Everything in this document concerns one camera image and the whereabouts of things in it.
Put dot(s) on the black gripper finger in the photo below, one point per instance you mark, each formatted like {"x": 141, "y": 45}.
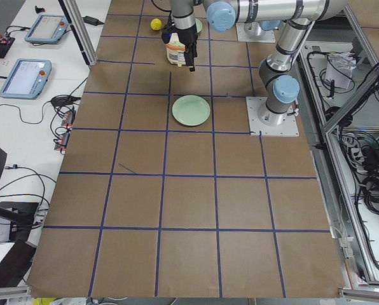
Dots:
{"x": 189, "y": 58}

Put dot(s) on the light green plate near cooker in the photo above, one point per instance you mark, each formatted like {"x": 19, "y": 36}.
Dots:
{"x": 199, "y": 25}

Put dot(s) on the aluminium side frame rail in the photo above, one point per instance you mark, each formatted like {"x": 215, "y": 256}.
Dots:
{"x": 347, "y": 123}

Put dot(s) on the black power adapter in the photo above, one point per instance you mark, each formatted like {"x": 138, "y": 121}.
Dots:
{"x": 92, "y": 21}

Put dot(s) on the crumpled white paper bag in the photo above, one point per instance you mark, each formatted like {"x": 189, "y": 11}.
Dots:
{"x": 339, "y": 70}

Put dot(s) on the white rice cooker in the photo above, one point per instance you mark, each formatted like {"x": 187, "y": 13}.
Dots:
{"x": 175, "y": 51}

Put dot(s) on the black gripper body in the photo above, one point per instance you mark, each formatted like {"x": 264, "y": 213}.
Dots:
{"x": 187, "y": 37}

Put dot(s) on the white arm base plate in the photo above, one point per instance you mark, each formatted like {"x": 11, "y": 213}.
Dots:
{"x": 254, "y": 33}
{"x": 262, "y": 122}

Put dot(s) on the aluminium frame post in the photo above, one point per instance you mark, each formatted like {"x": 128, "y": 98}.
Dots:
{"x": 77, "y": 25}

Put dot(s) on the yellow toy potato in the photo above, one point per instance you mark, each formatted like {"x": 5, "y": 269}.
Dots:
{"x": 156, "y": 24}

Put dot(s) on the lower teach pendant tablet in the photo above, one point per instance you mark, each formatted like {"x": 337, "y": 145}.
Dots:
{"x": 26, "y": 79}

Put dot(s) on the teach pendant tablet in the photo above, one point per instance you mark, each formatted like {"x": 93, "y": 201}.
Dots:
{"x": 47, "y": 29}
{"x": 26, "y": 79}

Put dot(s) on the light green plate near base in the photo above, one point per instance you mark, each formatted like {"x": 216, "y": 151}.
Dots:
{"x": 191, "y": 110}

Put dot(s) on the upper teach pendant tablet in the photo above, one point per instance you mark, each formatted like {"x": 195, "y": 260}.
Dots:
{"x": 47, "y": 29}

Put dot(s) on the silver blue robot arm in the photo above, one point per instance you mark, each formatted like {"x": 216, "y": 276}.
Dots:
{"x": 223, "y": 15}
{"x": 299, "y": 16}

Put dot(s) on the brown paper table cover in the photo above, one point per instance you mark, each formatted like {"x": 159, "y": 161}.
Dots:
{"x": 147, "y": 207}

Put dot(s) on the black camera stand base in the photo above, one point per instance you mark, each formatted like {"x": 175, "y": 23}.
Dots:
{"x": 17, "y": 219}

